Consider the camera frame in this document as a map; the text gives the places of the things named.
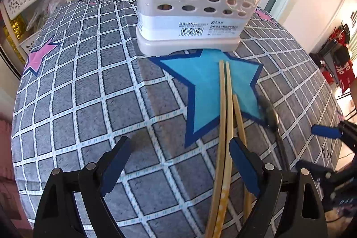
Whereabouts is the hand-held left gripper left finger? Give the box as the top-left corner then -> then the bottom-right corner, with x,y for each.
33,136 -> 132,238

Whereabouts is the red printed cloth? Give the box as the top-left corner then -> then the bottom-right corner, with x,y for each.
321,29 -> 356,93

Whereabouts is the white plastic utensil holder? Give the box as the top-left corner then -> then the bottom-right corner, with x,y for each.
133,0 -> 272,56

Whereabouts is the grey checked star tablecloth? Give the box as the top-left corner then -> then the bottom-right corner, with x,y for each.
11,0 -> 345,238

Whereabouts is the gold tinsel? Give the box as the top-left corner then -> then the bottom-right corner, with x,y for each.
10,18 -> 28,40

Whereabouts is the dark translucent plastic spoon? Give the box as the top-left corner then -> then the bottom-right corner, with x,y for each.
258,96 -> 289,172

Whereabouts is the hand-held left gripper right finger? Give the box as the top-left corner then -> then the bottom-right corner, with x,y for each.
229,137 -> 328,238

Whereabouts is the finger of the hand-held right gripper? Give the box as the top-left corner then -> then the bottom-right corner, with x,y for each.
311,119 -> 357,144
296,160 -> 339,185

